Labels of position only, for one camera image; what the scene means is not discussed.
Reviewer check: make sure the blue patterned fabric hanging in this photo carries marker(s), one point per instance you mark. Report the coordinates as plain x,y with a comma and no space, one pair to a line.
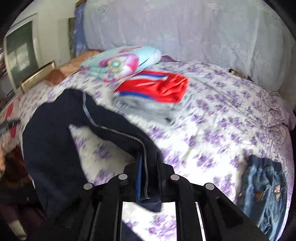
80,44

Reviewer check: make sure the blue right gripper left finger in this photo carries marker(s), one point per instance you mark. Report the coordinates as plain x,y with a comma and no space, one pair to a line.
138,179

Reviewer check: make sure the floral turquoise pink folded quilt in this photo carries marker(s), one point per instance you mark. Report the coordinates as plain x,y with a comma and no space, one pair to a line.
121,62

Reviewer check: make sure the window with white frame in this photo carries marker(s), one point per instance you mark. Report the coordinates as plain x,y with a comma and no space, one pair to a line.
22,52

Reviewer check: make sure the gold picture frame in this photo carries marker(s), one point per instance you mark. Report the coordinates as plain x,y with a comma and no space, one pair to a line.
37,76

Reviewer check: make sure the navy blue pants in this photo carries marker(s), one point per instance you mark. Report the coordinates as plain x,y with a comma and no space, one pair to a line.
53,161

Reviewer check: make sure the blue denim jeans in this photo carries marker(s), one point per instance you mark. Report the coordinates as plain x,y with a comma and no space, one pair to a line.
263,195

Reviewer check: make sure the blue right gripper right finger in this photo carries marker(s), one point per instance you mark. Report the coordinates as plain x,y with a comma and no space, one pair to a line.
161,173

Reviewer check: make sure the brown orange pillow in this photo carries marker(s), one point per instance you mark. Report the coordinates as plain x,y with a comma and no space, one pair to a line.
59,74

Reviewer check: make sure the red blue folded garment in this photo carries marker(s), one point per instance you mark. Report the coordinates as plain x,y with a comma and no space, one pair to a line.
163,87

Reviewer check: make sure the grey folded garment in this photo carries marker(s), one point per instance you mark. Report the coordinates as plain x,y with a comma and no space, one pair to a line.
152,110

